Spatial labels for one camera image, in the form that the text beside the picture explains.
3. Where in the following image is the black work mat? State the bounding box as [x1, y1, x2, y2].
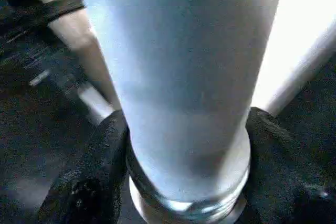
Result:
[0, 0, 336, 224]

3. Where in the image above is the white plastic table leg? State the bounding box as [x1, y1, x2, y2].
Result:
[73, 0, 288, 224]

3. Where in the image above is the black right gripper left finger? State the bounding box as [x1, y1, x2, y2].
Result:
[37, 110, 132, 224]

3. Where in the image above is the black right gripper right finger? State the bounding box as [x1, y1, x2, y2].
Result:
[243, 107, 336, 224]

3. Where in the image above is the white plastic table top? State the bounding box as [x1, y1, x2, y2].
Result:
[251, 0, 336, 117]

